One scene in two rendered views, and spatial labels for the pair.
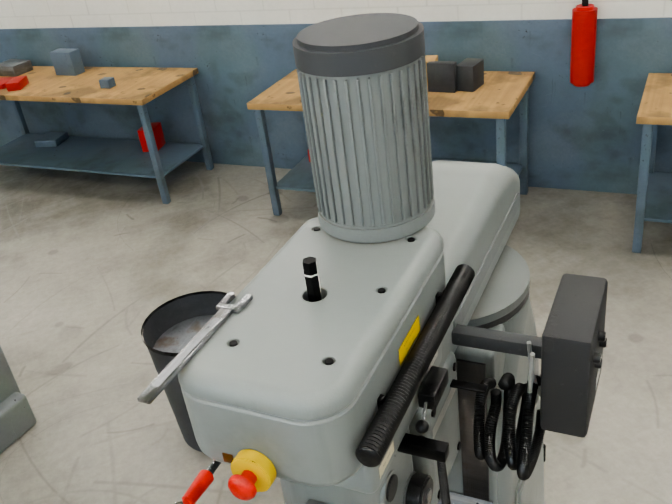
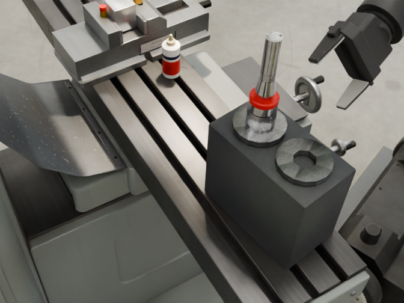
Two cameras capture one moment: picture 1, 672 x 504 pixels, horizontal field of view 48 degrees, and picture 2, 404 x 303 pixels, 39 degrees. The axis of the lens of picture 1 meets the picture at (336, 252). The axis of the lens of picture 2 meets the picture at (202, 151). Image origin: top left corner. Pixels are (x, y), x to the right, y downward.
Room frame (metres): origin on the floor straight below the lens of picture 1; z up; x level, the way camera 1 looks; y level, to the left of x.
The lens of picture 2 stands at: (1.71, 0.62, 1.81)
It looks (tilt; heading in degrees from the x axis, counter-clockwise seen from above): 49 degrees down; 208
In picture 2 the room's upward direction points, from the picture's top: 3 degrees clockwise
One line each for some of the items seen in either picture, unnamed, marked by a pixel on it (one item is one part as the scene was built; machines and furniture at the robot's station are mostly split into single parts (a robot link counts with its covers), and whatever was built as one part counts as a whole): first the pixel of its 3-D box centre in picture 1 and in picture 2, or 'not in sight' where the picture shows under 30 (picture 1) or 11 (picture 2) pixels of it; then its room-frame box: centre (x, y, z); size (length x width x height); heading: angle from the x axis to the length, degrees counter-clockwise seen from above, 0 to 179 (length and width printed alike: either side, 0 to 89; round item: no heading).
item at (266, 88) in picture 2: not in sight; (269, 67); (1.09, 0.39, 1.26); 0.03 x 0.03 x 0.11
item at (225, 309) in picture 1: (196, 343); not in sight; (0.84, 0.21, 1.89); 0.24 x 0.04 x 0.01; 152
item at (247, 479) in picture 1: (244, 483); not in sight; (0.70, 0.16, 1.76); 0.04 x 0.03 x 0.04; 62
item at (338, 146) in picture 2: not in sight; (328, 152); (0.52, 0.41, 0.52); 0.22 x 0.06 x 0.06; 152
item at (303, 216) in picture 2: not in sight; (273, 178); (1.11, 0.44, 1.04); 0.22 x 0.12 x 0.20; 71
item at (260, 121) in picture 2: not in sight; (261, 111); (1.09, 0.39, 1.17); 0.05 x 0.05 x 0.05
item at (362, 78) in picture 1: (367, 128); not in sight; (1.14, -0.08, 2.05); 0.20 x 0.20 x 0.32
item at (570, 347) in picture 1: (577, 353); not in sight; (1.03, -0.40, 1.62); 0.20 x 0.09 x 0.21; 152
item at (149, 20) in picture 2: not in sight; (142, 10); (0.82, -0.03, 1.03); 0.12 x 0.06 x 0.04; 64
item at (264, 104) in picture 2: not in sight; (264, 97); (1.09, 0.39, 1.20); 0.05 x 0.05 x 0.01
